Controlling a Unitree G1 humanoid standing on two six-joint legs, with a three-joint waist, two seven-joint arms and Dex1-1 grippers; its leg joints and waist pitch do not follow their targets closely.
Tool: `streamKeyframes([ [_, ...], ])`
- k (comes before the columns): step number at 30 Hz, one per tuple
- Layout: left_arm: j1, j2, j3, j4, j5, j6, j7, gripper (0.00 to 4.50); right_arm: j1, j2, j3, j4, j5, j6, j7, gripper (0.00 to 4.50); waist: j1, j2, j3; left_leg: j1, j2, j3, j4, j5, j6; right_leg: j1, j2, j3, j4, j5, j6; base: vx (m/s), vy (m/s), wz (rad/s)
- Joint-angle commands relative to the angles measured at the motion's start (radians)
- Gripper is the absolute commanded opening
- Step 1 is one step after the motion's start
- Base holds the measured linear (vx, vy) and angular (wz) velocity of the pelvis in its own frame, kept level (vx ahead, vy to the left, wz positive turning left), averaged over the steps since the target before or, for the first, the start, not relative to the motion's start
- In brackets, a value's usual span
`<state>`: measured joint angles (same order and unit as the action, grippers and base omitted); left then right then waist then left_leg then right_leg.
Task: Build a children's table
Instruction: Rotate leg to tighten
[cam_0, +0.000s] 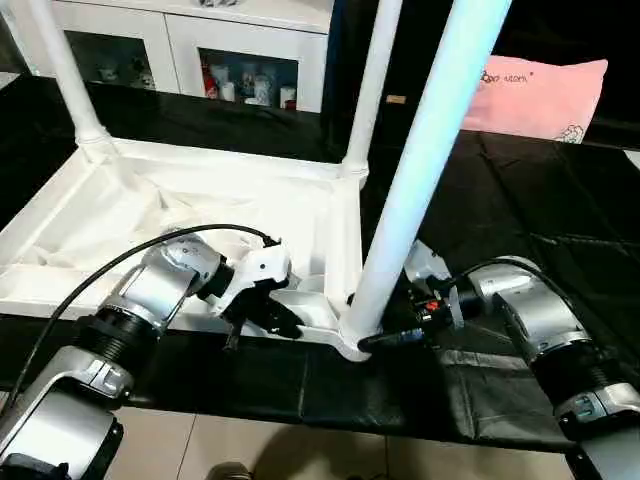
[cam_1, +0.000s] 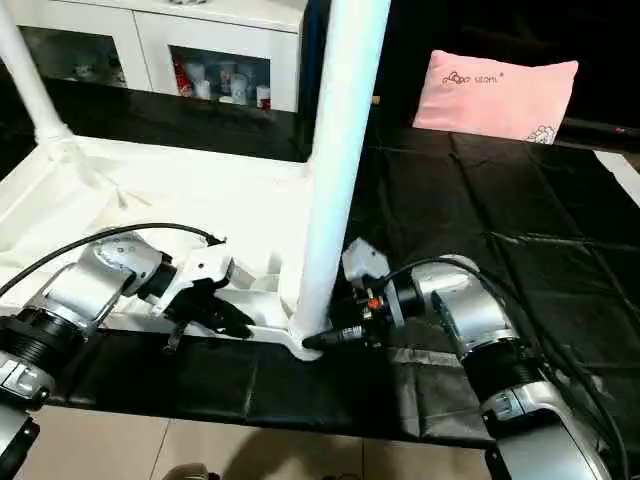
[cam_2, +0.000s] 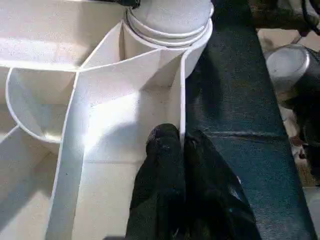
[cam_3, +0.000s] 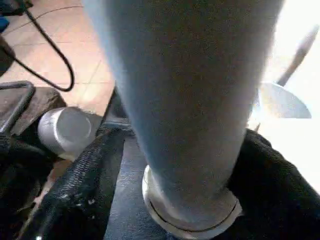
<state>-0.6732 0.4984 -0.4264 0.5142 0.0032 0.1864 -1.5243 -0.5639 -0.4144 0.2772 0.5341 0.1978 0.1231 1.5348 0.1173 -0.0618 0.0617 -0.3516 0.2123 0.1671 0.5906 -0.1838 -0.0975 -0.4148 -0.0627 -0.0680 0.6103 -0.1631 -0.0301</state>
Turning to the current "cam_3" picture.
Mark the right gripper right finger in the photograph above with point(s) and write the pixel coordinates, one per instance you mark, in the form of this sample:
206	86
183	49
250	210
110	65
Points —
280	195

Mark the black work mat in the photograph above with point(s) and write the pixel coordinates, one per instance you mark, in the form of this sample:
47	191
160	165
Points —
127	200

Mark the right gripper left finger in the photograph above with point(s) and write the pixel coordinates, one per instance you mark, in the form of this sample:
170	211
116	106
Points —
80	195

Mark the black metal stand leg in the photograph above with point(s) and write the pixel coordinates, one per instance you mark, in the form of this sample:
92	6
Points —
17	102

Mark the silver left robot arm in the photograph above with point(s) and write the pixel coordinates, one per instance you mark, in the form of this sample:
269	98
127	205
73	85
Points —
67	130

